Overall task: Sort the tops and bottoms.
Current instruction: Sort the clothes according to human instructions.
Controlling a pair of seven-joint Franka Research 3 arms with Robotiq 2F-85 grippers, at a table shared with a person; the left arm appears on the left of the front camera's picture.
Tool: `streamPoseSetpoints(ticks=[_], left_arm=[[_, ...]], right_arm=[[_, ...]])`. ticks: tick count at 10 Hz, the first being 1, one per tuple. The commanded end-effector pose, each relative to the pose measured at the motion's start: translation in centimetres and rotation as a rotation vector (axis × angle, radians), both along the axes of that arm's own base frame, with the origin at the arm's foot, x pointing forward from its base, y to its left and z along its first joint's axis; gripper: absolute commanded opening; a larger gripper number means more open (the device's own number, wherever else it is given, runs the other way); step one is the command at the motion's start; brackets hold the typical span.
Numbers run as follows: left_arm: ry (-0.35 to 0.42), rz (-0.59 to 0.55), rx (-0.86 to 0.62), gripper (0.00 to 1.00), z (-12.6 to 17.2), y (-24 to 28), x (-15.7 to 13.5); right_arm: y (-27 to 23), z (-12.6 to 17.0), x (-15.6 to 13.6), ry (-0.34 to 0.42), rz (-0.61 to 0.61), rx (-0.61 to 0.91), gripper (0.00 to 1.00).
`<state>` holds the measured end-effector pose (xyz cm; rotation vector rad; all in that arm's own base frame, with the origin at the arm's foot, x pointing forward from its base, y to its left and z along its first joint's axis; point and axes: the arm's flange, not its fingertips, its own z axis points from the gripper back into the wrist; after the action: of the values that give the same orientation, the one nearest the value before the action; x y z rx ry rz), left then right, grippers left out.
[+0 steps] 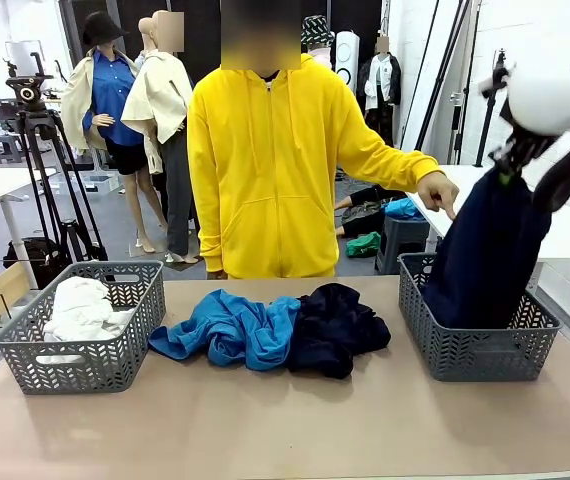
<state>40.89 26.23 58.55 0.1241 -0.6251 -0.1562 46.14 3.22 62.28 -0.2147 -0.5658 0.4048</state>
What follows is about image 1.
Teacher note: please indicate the dark monitor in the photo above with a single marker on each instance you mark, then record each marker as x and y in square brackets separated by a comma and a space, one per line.
[5, 114]

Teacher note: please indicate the grey woven plastic basket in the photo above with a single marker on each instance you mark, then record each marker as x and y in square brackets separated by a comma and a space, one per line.
[85, 370]
[480, 360]

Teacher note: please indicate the person in yellow hoodie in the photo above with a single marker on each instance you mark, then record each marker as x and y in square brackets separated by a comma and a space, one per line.
[265, 175]

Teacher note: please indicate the person's left forearm yellow sleeve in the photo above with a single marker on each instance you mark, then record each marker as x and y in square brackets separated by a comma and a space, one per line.
[400, 167]

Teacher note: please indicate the small grey stool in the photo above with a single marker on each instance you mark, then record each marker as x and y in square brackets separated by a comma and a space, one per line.
[10, 147]

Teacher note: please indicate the person crouching in dark clothes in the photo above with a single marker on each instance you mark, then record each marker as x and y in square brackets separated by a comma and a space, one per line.
[365, 210]

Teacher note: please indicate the blue cloth bundle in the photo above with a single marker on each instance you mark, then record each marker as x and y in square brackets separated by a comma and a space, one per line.
[404, 209]

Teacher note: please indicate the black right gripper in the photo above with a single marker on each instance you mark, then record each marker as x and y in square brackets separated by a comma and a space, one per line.
[530, 147]

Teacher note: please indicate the mannequin with cream jacket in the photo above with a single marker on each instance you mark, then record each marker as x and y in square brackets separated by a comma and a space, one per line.
[165, 100]

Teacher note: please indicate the mannequin with patterned bucket hat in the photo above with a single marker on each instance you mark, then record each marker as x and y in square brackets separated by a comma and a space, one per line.
[317, 30]

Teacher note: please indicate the dark navy trousers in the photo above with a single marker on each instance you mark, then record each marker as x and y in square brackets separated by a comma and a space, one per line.
[485, 250]

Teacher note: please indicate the short black light stand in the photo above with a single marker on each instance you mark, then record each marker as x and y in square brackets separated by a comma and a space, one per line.
[485, 140]

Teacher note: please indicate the mannequin with blue shirt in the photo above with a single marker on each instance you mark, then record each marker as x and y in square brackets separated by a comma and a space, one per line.
[110, 100]

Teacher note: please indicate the dark navy garment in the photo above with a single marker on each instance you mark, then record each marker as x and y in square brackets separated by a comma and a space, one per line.
[335, 335]

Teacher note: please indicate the green cloth bundle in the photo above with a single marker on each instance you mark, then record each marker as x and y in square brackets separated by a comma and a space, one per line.
[363, 245]

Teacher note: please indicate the dark grey stool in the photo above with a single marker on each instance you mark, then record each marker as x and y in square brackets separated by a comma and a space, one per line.
[405, 245]

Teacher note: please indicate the blue shirt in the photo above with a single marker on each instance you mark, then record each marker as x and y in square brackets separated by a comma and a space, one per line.
[235, 330]

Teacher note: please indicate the black bag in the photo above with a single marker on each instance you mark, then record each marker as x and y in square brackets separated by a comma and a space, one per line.
[40, 260]

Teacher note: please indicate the white tower fan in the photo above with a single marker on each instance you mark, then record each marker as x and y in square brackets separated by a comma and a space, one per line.
[347, 55]

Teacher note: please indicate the black camera tripod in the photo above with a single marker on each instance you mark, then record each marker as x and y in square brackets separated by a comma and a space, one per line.
[30, 120]

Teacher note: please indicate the tall black tripod stand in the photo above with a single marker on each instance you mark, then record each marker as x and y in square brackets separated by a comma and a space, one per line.
[440, 90]

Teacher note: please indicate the figure in black white jacket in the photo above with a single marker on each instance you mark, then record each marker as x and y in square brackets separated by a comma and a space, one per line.
[380, 85]

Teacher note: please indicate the person's right hand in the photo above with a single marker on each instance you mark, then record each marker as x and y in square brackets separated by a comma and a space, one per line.
[217, 275]

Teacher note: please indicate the person's left hand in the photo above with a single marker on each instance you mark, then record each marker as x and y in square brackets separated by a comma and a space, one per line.
[440, 190]

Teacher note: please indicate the white shirt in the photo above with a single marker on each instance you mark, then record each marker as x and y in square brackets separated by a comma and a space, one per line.
[80, 310]

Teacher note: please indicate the black bucket hat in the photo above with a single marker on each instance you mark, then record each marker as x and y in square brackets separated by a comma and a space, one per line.
[100, 27]

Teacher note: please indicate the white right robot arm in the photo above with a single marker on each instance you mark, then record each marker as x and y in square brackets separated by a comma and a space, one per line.
[555, 95]

